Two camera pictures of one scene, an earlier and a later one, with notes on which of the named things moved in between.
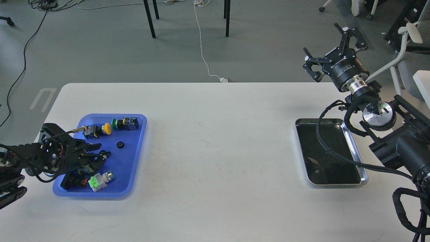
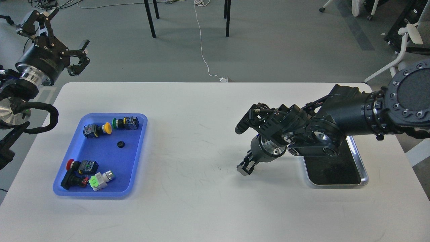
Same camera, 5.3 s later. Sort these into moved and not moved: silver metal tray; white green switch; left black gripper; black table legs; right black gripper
Moved: right black gripper; left black gripper
Not moved: silver metal tray; white green switch; black table legs
